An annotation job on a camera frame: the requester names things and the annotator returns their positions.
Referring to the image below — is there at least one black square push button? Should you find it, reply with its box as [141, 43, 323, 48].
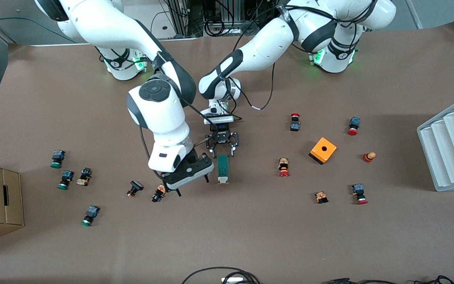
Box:
[127, 180, 145, 198]

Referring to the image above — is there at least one red mushroom button orange block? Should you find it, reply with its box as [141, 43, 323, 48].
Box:
[277, 157, 290, 178]

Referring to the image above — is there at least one green mushroom push button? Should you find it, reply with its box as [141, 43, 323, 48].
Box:
[80, 205, 100, 227]
[50, 149, 66, 169]
[57, 170, 74, 191]

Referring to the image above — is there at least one dark equipment rack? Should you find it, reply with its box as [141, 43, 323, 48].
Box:
[160, 0, 287, 38]

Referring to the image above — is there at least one red mushroom button blue block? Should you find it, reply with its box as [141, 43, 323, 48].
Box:
[351, 183, 368, 205]
[347, 117, 361, 136]

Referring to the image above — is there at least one grey ridged tray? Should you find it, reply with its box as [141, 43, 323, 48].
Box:
[417, 93, 454, 192]

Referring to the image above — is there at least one black selector switch orange block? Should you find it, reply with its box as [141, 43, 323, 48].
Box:
[151, 185, 167, 203]
[76, 167, 93, 187]

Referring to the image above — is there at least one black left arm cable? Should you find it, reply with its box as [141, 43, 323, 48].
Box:
[231, 59, 277, 111]

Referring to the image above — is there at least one black looped cable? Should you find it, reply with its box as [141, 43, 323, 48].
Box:
[181, 267, 261, 284]

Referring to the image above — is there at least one orange button enclosure box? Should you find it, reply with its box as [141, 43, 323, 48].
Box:
[309, 137, 337, 165]

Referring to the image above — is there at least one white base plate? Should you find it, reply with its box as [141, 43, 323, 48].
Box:
[125, 0, 200, 41]

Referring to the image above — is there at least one black cable with connector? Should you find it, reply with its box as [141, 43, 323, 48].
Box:
[322, 278, 389, 284]

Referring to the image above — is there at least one thin black cable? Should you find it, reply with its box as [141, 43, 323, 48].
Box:
[414, 275, 454, 284]

